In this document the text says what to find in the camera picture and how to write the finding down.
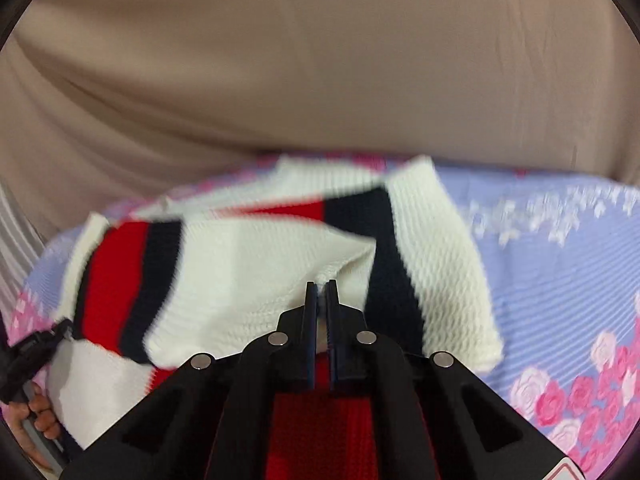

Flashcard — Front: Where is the white red navy knit sweater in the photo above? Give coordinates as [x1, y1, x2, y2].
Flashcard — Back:
[47, 154, 505, 480]

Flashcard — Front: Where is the white pleated cloth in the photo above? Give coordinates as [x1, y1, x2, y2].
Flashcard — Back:
[0, 180, 48, 321]

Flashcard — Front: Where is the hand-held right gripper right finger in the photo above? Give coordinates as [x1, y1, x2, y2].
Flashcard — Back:
[325, 280, 586, 480]

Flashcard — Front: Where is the purple pink floral blanket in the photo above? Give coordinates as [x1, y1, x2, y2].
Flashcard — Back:
[9, 152, 640, 480]

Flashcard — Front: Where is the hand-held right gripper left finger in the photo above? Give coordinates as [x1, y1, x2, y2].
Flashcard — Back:
[60, 282, 320, 480]

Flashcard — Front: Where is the beige curtain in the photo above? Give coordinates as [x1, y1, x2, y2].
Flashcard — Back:
[0, 0, 640, 243]

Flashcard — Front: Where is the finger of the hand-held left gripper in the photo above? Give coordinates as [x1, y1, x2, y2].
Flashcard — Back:
[15, 317, 75, 366]

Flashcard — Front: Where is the person's left hand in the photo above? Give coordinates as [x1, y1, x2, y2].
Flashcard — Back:
[9, 384, 67, 467]

